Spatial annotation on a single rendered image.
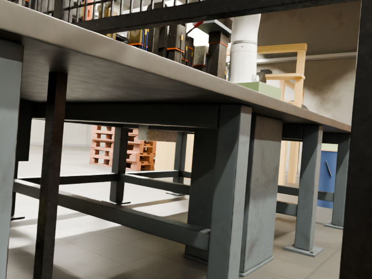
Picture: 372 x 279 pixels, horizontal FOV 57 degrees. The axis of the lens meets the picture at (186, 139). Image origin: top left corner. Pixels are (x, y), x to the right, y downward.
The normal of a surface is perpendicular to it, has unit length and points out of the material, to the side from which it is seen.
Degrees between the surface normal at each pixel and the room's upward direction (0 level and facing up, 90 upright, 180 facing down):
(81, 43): 90
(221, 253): 90
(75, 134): 90
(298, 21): 90
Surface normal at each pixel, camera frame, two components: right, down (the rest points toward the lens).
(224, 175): -0.59, -0.04
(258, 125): 0.80, 0.07
